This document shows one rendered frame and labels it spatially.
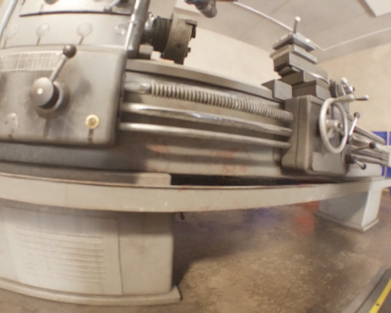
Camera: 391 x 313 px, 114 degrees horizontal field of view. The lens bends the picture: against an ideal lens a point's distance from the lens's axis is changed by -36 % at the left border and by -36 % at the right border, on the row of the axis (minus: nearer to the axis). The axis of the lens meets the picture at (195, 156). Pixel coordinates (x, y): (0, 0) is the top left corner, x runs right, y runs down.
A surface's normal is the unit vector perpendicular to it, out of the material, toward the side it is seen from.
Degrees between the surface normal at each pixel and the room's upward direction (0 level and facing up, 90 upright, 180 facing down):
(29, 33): 90
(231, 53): 90
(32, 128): 90
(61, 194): 90
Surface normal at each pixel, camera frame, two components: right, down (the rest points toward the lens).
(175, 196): 0.33, 0.07
